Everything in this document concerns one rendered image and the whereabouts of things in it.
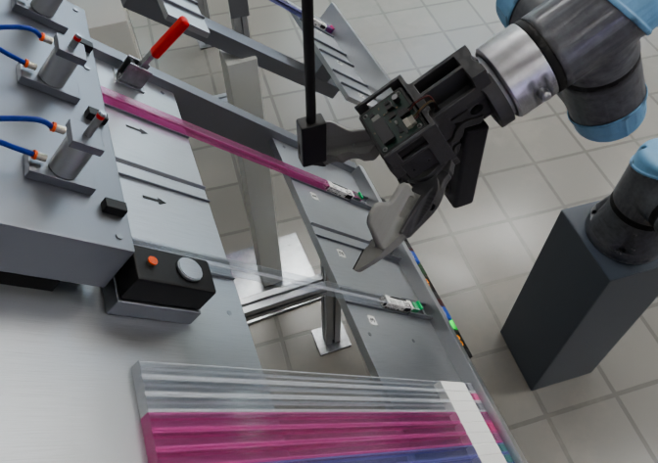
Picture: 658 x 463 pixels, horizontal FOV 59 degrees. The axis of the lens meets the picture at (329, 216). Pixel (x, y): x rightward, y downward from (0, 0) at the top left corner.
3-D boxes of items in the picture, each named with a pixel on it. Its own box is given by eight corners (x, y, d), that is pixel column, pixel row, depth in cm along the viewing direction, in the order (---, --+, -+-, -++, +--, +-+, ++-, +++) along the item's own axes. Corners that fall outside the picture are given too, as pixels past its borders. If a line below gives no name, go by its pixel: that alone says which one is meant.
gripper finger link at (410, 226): (372, 221, 56) (410, 143, 57) (380, 228, 57) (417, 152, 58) (414, 236, 53) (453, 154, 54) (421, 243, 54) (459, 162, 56)
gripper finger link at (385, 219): (330, 253, 51) (375, 162, 53) (359, 274, 56) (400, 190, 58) (357, 264, 50) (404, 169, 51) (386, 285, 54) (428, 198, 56)
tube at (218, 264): (411, 306, 85) (417, 301, 85) (416, 314, 85) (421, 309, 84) (72, 231, 50) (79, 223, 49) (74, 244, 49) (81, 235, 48)
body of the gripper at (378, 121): (346, 109, 55) (456, 29, 52) (383, 153, 62) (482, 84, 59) (379, 165, 50) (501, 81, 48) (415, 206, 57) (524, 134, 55)
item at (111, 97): (354, 197, 98) (360, 192, 98) (357, 204, 97) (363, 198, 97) (52, 74, 62) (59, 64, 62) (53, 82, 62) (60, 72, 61)
